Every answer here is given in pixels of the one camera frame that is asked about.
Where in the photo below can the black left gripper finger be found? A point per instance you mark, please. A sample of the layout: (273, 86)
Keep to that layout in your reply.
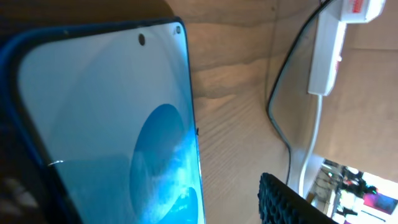
(280, 204)

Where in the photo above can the white power strip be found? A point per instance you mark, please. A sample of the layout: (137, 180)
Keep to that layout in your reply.
(333, 18)

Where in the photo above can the blue Galaxy smartphone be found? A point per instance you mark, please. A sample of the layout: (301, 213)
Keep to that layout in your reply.
(98, 125)

